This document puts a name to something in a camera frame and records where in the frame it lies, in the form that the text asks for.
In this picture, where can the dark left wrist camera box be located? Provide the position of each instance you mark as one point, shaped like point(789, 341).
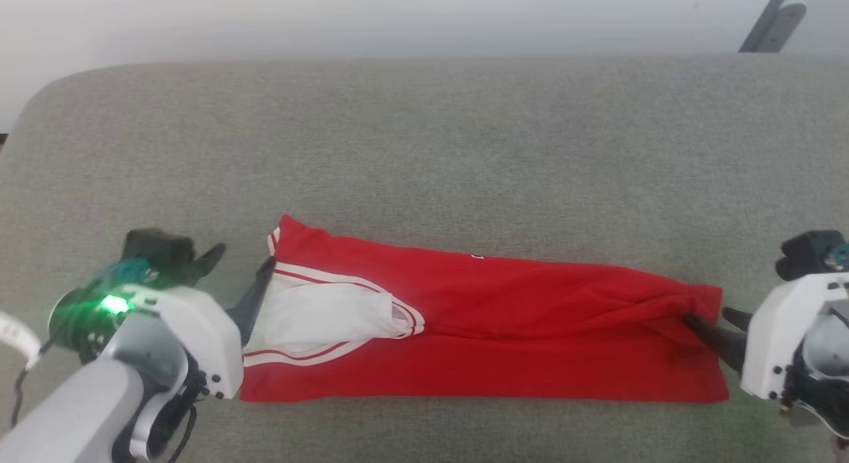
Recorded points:
point(156, 251)

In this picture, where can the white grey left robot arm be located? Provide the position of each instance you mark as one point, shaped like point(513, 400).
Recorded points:
point(79, 410)

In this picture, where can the grey metal stand bracket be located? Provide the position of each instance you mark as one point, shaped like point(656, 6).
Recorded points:
point(773, 22)

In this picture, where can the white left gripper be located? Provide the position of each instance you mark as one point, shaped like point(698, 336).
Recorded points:
point(205, 337)

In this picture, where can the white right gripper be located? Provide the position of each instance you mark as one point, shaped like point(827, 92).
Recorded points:
point(776, 337)

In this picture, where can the red and white jersey garment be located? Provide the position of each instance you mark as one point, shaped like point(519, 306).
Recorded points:
point(497, 317)

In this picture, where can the grey fabric sofa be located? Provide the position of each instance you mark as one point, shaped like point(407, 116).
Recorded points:
point(424, 151)

